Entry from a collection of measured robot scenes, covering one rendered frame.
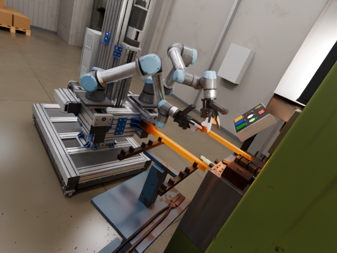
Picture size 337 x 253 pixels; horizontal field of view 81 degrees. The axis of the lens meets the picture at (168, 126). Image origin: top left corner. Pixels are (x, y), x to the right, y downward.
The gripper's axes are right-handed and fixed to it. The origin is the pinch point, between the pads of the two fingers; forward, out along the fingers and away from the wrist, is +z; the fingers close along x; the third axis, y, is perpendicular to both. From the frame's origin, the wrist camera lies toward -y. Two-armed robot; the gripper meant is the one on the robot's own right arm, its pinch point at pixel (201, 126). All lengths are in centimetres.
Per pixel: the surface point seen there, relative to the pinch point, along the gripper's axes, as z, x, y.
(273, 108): 30.4, 7.8, -29.5
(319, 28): 30, 13, -63
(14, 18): -658, -97, 68
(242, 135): 16.9, -38.6, 2.8
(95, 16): -525, -244, -12
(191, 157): 15.8, 35.7, 1.3
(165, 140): 0.6, 36.7, 2.0
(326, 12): 29, 13, -69
